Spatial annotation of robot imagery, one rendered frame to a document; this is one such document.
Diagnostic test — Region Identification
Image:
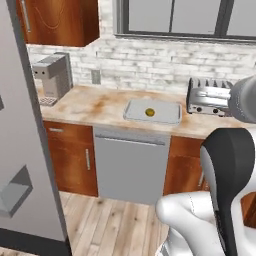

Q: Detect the grey framed window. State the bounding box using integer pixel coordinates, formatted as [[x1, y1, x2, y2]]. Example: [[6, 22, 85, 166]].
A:
[[113, 0, 256, 44]]

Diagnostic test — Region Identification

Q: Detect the silver toaster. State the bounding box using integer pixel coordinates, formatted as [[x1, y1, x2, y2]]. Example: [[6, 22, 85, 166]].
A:
[[185, 77, 235, 118]]

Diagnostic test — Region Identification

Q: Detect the wooden base cupboard door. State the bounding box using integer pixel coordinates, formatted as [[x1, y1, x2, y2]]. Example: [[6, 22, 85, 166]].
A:
[[47, 138, 99, 198], [162, 135, 210, 197]]

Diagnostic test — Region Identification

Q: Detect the grey coffee machine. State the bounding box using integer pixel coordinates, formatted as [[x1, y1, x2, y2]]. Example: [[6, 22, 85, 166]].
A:
[[31, 52, 74, 107]]

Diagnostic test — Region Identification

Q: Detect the grey fridge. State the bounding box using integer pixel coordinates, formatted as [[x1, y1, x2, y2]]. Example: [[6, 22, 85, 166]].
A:
[[0, 0, 73, 256]]

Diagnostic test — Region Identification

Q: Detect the wall cupboard handle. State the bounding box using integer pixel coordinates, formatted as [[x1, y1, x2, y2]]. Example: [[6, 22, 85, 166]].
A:
[[20, 0, 32, 33]]

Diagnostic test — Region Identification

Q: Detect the dishwasher handle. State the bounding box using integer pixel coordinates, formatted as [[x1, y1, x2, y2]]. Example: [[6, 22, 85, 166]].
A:
[[95, 134, 166, 147]]

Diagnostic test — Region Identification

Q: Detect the grey wall socket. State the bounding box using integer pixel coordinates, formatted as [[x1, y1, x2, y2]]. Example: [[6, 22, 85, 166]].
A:
[[91, 69, 102, 85]]

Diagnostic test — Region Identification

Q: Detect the wooden drawer front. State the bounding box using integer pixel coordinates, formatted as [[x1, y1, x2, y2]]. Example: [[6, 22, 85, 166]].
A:
[[43, 120, 95, 145]]

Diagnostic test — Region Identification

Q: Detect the wooden wall cupboard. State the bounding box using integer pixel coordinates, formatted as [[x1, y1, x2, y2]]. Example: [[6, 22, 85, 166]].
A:
[[15, 0, 101, 48]]

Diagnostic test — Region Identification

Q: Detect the yellow round fruit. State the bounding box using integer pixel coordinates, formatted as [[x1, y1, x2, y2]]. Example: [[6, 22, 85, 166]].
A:
[[144, 107, 156, 118]]

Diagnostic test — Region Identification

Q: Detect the grey dishwasher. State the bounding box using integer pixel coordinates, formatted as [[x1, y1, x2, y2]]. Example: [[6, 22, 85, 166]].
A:
[[92, 125, 172, 206]]

